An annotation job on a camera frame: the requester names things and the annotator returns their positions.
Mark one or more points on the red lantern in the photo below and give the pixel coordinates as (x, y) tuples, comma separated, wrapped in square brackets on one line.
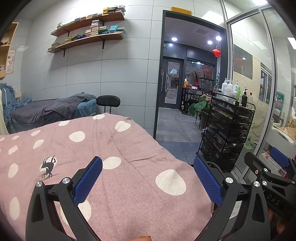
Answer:
[(216, 52)]

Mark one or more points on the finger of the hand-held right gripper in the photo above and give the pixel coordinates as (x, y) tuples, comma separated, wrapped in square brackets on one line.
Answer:
[(279, 157), (254, 163)]

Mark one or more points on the blue cloth pile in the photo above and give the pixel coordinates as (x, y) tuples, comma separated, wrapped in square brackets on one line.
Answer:
[(10, 97)]

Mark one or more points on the green plastic basin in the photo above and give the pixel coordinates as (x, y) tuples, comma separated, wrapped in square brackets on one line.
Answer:
[(249, 146)]

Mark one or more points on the green bottle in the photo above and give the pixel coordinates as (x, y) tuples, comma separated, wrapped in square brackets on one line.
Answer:
[(238, 95)]

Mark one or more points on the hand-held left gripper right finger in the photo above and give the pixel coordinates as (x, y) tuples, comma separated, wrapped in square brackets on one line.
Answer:
[(208, 183)]

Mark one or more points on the yellow bottle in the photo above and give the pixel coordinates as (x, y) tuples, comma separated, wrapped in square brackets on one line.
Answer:
[(186, 83)]

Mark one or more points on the wooden wall shelf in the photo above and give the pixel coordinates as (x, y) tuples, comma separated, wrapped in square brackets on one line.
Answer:
[(87, 39), (92, 20)]

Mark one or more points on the blue bed sheet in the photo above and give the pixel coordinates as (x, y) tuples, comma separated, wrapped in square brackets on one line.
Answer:
[(86, 107)]

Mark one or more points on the brown pump bottle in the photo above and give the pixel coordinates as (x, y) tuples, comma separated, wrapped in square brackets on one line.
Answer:
[(244, 99)]

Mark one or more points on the person's right hand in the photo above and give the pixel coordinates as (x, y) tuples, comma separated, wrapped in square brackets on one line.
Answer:
[(281, 228)]

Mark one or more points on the sliding window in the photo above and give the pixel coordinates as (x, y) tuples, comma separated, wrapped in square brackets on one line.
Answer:
[(266, 83)]

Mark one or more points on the grey covered massage bed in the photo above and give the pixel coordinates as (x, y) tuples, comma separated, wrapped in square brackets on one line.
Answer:
[(46, 109)]

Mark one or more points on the wooden cabinet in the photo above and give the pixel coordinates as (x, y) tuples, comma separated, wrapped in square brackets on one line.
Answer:
[(12, 34)]

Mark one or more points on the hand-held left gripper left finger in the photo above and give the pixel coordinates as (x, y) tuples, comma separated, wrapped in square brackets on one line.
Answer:
[(87, 183)]

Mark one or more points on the clear bottle red cap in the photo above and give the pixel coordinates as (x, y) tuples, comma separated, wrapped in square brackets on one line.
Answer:
[(250, 100)]

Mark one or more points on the row of books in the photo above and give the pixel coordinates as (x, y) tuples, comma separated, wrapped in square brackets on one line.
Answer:
[(113, 9)]

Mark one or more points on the bottles on cart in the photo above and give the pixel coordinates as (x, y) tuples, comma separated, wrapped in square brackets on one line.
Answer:
[(225, 89)]

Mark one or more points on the white pump bottle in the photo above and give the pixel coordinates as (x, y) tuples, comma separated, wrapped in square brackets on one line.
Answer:
[(236, 85)]

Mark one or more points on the white chest freezer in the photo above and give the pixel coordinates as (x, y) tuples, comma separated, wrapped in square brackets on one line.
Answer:
[(266, 148)]

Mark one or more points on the black side table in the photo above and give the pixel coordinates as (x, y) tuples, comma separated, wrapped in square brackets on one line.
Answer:
[(186, 97)]

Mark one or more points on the black padded stool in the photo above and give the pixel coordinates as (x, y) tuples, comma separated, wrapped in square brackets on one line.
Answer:
[(108, 100)]

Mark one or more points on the red vase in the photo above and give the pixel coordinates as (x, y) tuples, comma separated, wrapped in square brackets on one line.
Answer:
[(196, 83)]

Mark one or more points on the yellow sign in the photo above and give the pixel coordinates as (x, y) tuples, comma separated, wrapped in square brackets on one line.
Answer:
[(181, 10)]

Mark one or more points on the wall poster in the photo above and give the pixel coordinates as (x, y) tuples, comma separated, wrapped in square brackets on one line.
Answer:
[(10, 61)]

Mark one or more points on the cream cloth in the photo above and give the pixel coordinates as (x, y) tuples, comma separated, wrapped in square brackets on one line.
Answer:
[(2, 111)]

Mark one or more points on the blue water jug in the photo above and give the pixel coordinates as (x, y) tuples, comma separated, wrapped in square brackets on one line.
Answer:
[(279, 100)]

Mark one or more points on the pink polka dot blanket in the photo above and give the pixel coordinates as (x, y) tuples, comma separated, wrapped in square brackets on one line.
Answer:
[(138, 150)]

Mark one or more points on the wall shelves with books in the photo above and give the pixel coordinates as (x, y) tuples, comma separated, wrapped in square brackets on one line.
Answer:
[(94, 26)]

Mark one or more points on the dark wall board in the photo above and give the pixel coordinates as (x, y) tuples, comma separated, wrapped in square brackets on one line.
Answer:
[(242, 61)]

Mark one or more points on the aluminium framed glass partition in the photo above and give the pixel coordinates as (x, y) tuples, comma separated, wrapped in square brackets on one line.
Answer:
[(249, 30)]

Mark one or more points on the glass tank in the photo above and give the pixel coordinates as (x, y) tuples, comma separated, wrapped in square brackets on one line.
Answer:
[(206, 83)]

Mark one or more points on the black door frame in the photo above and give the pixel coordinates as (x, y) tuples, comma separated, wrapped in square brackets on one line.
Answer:
[(160, 46)]

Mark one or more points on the glass door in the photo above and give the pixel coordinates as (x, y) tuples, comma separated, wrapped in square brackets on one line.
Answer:
[(172, 83)]

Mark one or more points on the green potted plant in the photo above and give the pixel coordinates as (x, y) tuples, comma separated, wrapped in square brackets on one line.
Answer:
[(198, 105)]

